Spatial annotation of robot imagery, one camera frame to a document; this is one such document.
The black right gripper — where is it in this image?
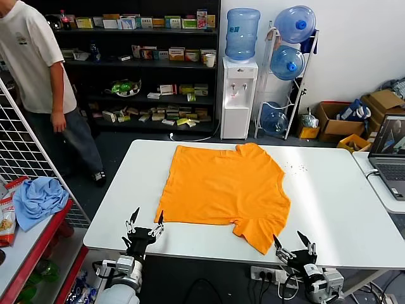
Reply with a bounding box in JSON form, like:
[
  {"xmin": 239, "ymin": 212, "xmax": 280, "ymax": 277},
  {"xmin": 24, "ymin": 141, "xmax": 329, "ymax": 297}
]
[{"xmin": 273, "ymin": 231, "xmax": 318, "ymax": 270}]

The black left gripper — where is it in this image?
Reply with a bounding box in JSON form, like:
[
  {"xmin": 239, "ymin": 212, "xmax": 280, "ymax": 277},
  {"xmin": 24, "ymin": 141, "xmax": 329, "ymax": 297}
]
[{"xmin": 121, "ymin": 207, "xmax": 165, "ymax": 258}]

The orange t-shirt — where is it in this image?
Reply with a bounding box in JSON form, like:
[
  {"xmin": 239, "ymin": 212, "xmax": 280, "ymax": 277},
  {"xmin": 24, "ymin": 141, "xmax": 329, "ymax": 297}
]
[{"xmin": 154, "ymin": 142, "xmax": 291, "ymax": 256}]

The person's bare forearm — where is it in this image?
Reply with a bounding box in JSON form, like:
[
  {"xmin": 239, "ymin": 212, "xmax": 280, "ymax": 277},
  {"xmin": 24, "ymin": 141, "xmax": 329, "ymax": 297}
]
[{"xmin": 50, "ymin": 60, "xmax": 69, "ymax": 114}]

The grey blue clothes pile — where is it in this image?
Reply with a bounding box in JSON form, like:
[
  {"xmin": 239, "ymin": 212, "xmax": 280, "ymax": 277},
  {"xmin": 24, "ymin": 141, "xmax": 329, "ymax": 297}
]
[{"xmin": 378, "ymin": 75, "xmax": 405, "ymax": 99}]

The person's bare hand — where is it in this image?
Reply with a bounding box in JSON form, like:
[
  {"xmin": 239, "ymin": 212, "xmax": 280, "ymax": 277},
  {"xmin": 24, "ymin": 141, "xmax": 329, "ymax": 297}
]
[{"xmin": 51, "ymin": 110, "xmax": 68, "ymax": 134}]

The white power strip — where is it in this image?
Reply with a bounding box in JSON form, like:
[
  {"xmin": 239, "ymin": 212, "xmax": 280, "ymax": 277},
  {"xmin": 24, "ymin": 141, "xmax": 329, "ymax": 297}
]
[{"xmin": 250, "ymin": 265, "xmax": 287, "ymax": 284}]

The red edged shelf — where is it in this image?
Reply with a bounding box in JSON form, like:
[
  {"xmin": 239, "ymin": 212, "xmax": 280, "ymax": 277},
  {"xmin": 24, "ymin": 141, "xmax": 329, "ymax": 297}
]
[{"xmin": 0, "ymin": 199, "xmax": 89, "ymax": 304}]

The light blue garment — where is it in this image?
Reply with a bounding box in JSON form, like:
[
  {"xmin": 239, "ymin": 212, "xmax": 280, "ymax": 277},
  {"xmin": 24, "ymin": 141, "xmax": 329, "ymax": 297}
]
[{"xmin": 12, "ymin": 176, "xmax": 70, "ymax": 232}]

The small yellow carton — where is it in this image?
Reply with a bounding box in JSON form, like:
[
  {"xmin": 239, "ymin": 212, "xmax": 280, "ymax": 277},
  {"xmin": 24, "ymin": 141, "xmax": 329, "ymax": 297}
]
[{"xmin": 299, "ymin": 125, "xmax": 321, "ymax": 139}]

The green plastic bottle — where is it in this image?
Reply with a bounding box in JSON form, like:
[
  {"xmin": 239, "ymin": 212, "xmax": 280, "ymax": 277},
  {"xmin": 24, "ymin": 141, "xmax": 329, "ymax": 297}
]
[{"xmin": 34, "ymin": 259, "xmax": 61, "ymax": 283}]

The yellow plastic bin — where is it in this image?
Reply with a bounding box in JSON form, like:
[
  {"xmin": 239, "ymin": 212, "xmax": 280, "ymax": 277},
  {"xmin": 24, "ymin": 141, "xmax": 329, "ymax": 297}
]
[{"xmin": 337, "ymin": 133, "xmax": 373, "ymax": 153}]

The blue water jug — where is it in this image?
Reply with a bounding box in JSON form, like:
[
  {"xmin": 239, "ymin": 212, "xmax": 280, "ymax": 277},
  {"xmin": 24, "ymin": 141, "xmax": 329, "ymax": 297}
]
[
  {"xmin": 274, "ymin": 5, "xmax": 317, "ymax": 44},
  {"xmin": 270, "ymin": 45, "xmax": 306, "ymax": 81},
  {"xmin": 261, "ymin": 101, "xmax": 289, "ymax": 136},
  {"xmin": 225, "ymin": 8, "xmax": 261, "ymax": 63}
]

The clear plastic bag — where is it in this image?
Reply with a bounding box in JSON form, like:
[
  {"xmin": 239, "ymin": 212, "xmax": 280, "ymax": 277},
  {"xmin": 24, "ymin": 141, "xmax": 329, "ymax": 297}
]
[{"xmin": 300, "ymin": 107, "xmax": 320, "ymax": 128}]

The large open cardboard box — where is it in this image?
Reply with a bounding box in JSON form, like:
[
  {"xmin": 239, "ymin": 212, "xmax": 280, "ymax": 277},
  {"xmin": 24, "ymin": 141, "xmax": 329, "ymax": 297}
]
[{"xmin": 315, "ymin": 101, "xmax": 366, "ymax": 143}]

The bowl of green packets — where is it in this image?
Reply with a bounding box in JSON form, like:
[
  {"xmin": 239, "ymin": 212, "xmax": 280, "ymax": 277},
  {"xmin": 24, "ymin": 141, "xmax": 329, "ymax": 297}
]
[{"xmin": 106, "ymin": 79, "xmax": 142, "ymax": 98}]

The grey laptop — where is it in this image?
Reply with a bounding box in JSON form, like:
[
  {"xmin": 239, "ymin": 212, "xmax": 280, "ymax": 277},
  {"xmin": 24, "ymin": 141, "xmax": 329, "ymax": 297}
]
[{"xmin": 368, "ymin": 114, "xmax": 405, "ymax": 201}]

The red white striped packet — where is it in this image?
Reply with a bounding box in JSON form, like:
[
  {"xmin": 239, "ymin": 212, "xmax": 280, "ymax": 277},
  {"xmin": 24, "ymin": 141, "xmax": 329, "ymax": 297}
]
[{"xmin": 4, "ymin": 176, "xmax": 31, "ymax": 194}]

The white metal jug rack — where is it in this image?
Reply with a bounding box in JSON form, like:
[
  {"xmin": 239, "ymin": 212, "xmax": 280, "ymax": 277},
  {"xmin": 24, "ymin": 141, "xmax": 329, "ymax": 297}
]
[{"xmin": 254, "ymin": 20, "xmax": 320, "ymax": 140}]

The small cardboard box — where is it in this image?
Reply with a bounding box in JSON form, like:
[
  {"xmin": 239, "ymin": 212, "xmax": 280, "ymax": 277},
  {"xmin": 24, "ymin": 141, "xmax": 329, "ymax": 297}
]
[{"xmin": 366, "ymin": 115, "xmax": 385, "ymax": 140}]

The red white snack bag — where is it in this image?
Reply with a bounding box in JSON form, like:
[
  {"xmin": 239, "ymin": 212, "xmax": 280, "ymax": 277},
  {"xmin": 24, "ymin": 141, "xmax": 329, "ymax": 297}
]
[{"xmin": 0, "ymin": 196, "xmax": 16, "ymax": 248}]

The blue shopping bag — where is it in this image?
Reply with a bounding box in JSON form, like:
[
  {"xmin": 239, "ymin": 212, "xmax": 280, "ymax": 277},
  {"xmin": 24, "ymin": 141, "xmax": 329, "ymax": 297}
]
[{"xmin": 337, "ymin": 98, "xmax": 371, "ymax": 122}]

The black shelving unit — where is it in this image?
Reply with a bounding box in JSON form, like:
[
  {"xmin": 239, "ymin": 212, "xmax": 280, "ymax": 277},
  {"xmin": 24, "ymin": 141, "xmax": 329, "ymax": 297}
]
[{"xmin": 44, "ymin": 0, "xmax": 221, "ymax": 134}]

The white water dispenser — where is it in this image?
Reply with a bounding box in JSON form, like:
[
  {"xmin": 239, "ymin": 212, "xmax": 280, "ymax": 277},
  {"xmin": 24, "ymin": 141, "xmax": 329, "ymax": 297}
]
[{"xmin": 220, "ymin": 56, "xmax": 259, "ymax": 140}]

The orange white medicine box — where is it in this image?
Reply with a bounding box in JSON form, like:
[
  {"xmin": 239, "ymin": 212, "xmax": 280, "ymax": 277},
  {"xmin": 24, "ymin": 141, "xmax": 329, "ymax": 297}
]
[{"xmin": 168, "ymin": 47, "xmax": 186, "ymax": 61}]

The closed cardboard box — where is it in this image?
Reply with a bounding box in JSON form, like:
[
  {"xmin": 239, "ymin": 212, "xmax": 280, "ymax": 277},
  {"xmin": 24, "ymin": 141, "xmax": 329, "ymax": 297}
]
[{"xmin": 361, "ymin": 89, "xmax": 405, "ymax": 117}]

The dark blue bottle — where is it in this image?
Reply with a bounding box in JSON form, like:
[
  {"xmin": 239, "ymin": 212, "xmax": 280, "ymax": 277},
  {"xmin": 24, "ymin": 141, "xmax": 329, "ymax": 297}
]
[{"xmin": 89, "ymin": 40, "xmax": 102, "ymax": 63}]

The dark blue hanging bag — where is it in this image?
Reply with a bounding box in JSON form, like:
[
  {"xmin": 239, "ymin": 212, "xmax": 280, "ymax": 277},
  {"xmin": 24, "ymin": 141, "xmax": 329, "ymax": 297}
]
[{"xmin": 299, "ymin": 28, "xmax": 319, "ymax": 54}]

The person in white t-shirt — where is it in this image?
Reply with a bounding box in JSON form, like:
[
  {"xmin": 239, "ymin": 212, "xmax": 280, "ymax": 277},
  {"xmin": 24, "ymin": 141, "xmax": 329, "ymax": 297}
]
[{"xmin": 0, "ymin": 0, "xmax": 107, "ymax": 187}]

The tall pink medicine box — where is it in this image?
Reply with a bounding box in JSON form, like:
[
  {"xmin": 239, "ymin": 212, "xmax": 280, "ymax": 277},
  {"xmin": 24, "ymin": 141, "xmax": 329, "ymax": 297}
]
[{"xmin": 196, "ymin": 8, "xmax": 209, "ymax": 30}]

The cola bottle red cap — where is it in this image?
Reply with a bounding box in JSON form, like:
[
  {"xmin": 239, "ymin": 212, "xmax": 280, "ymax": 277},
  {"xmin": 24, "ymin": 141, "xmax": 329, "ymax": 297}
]
[{"xmin": 59, "ymin": 9, "xmax": 72, "ymax": 31}]

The shiny dark bowl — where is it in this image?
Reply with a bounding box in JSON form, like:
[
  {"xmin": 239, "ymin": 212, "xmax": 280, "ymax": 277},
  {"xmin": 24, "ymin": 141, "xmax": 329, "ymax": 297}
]
[{"xmin": 46, "ymin": 14, "xmax": 63, "ymax": 32}]

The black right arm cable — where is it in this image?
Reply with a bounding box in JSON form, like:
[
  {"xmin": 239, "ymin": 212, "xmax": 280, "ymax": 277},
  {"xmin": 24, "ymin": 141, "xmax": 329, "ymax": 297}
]
[{"xmin": 280, "ymin": 271, "xmax": 305, "ymax": 299}]

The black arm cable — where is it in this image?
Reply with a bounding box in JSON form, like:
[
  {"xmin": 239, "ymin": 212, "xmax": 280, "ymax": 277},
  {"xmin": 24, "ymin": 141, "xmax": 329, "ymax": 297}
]
[
  {"xmin": 92, "ymin": 260, "xmax": 110, "ymax": 280},
  {"xmin": 280, "ymin": 271, "xmax": 305, "ymax": 299}
]

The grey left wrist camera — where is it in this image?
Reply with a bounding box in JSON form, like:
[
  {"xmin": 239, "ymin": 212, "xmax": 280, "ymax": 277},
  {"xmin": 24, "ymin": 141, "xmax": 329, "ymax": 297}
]
[{"xmin": 116, "ymin": 256, "xmax": 135, "ymax": 274}]

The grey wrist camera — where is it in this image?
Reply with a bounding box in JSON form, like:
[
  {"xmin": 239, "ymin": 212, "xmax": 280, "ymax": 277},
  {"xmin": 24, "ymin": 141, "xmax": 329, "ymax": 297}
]
[
  {"xmin": 323, "ymin": 269, "xmax": 345, "ymax": 295},
  {"xmin": 116, "ymin": 256, "xmax": 135, "ymax": 274}
]

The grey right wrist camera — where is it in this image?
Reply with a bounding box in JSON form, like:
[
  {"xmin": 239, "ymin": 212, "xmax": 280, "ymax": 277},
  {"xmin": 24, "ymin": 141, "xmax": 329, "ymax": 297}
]
[{"xmin": 323, "ymin": 269, "xmax": 345, "ymax": 295}]

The black power cord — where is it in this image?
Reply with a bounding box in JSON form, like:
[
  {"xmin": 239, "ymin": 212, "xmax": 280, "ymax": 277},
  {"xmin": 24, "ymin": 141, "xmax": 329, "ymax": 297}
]
[{"xmin": 258, "ymin": 275, "xmax": 270, "ymax": 304}]

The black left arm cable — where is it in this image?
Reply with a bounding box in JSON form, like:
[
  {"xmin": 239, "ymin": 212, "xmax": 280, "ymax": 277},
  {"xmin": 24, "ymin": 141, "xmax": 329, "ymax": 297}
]
[{"xmin": 92, "ymin": 260, "xmax": 110, "ymax": 280}]

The white floor cable with plug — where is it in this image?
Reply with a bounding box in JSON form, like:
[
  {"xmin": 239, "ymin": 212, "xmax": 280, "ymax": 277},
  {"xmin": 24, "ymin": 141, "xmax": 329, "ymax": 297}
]
[{"xmin": 169, "ymin": 120, "xmax": 221, "ymax": 142}]

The white wire grid panel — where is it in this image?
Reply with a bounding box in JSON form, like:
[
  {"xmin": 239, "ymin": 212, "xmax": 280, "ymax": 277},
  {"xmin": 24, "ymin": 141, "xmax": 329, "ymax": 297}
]
[{"xmin": 0, "ymin": 77, "xmax": 92, "ymax": 229}]

